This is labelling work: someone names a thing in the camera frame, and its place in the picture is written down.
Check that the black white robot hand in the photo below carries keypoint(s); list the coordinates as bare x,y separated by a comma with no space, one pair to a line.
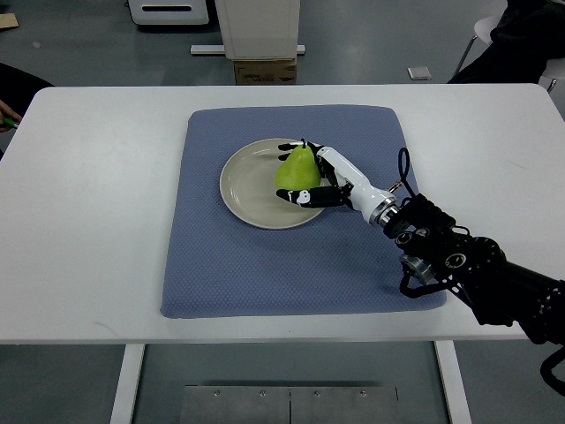
347,184

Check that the green pear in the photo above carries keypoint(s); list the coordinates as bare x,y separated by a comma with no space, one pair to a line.
299,170

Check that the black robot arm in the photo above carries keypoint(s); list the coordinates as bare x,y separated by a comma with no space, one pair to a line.
439,255

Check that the beige round plate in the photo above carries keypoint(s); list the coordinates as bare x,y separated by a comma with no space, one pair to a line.
247,187

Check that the small grey floor plate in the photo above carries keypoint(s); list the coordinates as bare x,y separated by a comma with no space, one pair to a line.
419,73

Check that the blue quilted mat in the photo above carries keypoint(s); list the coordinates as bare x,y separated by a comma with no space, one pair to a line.
220,266

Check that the white right table leg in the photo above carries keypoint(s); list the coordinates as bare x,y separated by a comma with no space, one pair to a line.
452,382

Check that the white table leg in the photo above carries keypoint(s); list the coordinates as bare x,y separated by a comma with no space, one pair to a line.
127,384
452,382

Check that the brown cardboard box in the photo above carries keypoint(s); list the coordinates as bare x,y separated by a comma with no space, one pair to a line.
266,73

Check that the white chair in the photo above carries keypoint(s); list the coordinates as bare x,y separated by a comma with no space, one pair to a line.
482,31

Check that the person in black clothes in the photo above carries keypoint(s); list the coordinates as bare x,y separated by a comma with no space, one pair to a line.
528,35

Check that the white machine with slot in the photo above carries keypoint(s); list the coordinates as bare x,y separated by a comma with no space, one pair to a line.
168,12

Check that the white left table leg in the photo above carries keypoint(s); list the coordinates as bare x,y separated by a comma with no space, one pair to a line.
127,384

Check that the person at left edge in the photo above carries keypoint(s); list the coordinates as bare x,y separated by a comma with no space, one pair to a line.
18,89

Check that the green pen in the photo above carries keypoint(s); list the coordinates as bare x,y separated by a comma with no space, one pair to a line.
10,123

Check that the cardboard piece on floor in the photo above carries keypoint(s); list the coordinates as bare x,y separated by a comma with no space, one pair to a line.
8,21

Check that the white cabinet on rail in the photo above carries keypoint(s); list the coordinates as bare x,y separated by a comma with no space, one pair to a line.
256,30

